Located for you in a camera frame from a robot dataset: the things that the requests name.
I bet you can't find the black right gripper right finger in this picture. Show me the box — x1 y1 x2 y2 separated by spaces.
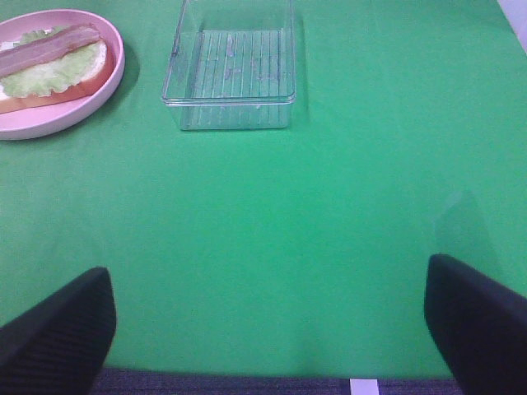
423 254 526 394

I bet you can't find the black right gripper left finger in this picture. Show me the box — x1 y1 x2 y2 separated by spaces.
1 267 117 394

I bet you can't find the white bread slice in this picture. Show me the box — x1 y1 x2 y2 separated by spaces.
1 39 114 114

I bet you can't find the green lettuce leaf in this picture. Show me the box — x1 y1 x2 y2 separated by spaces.
1 24 112 100

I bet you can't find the bacon strip from tray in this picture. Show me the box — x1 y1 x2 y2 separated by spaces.
1 24 100 77

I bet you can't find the green tablecloth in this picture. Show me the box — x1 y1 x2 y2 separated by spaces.
1 1 526 378

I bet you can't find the pink round plate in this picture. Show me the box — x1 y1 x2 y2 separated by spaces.
1 9 125 141

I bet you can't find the clear right plastic tray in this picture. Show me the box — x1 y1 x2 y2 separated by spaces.
161 1 296 131

